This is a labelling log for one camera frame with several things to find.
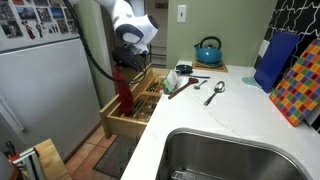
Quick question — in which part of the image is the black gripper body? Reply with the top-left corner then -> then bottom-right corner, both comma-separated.
111,46 -> 148,73

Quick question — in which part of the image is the red towel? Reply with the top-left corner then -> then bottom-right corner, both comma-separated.
112,65 -> 135,118

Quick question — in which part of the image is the wooden kitchen drawer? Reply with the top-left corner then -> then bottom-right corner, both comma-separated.
99,63 -> 172,140

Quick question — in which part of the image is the metal vent grille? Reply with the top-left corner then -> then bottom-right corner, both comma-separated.
148,44 -> 168,69

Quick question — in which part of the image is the wooden cutlery organizer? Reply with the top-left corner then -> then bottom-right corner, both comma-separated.
120,67 -> 172,124

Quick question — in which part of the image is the green sponge clear container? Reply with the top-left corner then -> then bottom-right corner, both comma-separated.
162,69 -> 182,95

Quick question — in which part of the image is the black round dish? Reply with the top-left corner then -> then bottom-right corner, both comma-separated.
175,64 -> 194,75

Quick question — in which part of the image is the brown wooden spoon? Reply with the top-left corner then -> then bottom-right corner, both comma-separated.
167,77 -> 200,100

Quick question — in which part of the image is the dark thin utensil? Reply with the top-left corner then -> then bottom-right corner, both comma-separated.
179,73 -> 211,80

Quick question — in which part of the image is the small metal spoon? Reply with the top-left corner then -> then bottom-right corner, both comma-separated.
193,79 -> 208,90

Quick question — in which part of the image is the white refrigerator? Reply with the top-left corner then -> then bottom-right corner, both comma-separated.
0,0 -> 102,161

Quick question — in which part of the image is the wooden trivet board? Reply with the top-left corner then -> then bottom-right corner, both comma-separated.
192,59 -> 229,73

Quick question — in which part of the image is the dark patterned floor rug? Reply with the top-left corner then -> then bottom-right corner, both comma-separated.
93,134 -> 139,180

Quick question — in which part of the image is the large metal spoon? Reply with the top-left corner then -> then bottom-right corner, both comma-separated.
203,80 -> 227,107

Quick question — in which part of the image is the red dress dancer magnet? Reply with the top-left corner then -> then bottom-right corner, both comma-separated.
20,19 -> 37,40

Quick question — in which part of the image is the teal round coaster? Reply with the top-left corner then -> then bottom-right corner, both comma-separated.
241,76 -> 263,90

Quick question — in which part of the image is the aluminium extrusion bar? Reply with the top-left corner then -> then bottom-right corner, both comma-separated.
11,146 -> 46,180

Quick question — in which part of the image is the red black clamp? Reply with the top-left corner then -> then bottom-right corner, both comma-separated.
4,140 -> 21,161

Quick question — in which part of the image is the stainless steel sink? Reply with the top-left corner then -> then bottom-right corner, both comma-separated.
155,128 -> 314,180

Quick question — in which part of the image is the blue rectangular container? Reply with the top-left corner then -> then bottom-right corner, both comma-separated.
253,31 -> 302,94

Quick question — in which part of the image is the colourful checkered cutting board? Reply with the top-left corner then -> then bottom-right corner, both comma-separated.
269,39 -> 320,128

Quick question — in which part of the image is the white light switch plate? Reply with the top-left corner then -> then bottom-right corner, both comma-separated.
176,4 -> 188,23

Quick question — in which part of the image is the blue kettle black handle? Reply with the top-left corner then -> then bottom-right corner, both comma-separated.
194,35 -> 224,66

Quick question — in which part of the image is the white wall outlet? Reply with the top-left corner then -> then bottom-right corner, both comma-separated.
258,39 -> 271,59

